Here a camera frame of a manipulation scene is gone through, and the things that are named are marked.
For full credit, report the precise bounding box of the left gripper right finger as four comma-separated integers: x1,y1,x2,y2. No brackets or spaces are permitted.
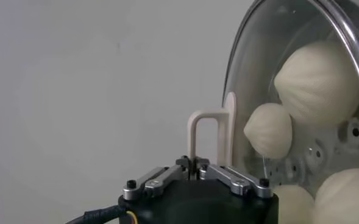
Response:
194,156,273,200

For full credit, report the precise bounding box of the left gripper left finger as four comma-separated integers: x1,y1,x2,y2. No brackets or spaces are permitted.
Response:
123,155,195,201

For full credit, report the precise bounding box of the white steamed baozi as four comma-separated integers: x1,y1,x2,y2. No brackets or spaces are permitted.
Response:
272,184,316,224
273,40,359,127
243,102,293,159
311,167,359,224

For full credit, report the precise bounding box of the glass lid with beige handle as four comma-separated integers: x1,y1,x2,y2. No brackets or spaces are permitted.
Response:
187,0,359,198

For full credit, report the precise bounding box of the stainless steel steamer basket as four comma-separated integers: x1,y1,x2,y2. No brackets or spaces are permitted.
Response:
258,100,359,195

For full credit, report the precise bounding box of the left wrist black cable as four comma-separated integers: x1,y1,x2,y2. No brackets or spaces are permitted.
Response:
65,204,139,224

